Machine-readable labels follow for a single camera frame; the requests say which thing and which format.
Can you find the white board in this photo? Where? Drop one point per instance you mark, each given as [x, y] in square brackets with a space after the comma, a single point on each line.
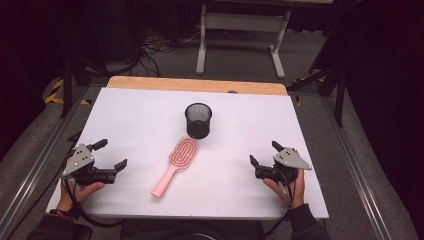
[220, 133]

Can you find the yellow black hazard tape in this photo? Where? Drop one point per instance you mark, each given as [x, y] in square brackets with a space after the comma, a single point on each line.
[55, 95]

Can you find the black mesh cup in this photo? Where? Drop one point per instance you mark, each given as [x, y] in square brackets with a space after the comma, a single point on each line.
[198, 123]

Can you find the aluminium floor rail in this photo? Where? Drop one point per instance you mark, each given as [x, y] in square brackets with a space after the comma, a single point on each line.
[36, 166]
[360, 173]

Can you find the person's left hand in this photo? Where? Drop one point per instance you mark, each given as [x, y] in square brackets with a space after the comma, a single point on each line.
[86, 190]

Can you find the person's lap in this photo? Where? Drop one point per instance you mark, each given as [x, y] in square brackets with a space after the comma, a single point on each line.
[186, 230]

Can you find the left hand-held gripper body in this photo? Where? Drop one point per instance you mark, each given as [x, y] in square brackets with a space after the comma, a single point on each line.
[79, 160]

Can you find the person's right hand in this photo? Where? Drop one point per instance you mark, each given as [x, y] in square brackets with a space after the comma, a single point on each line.
[293, 193]

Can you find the wooden table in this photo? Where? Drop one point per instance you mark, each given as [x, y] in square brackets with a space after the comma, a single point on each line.
[186, 85]

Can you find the white metal desk frame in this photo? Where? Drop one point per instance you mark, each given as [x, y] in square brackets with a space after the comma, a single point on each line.
[243, 22]

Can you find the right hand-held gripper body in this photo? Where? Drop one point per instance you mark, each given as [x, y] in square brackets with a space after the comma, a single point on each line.
[290, 160]

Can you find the pink hairbrush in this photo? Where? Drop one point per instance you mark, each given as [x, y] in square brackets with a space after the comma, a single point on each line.
[180, 156]

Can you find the dark red wristband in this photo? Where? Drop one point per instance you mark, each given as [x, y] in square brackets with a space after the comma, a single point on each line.
[65, 215]

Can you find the black metal stand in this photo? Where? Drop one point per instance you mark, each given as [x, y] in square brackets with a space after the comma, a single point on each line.
[339, 96]
[68, 83]

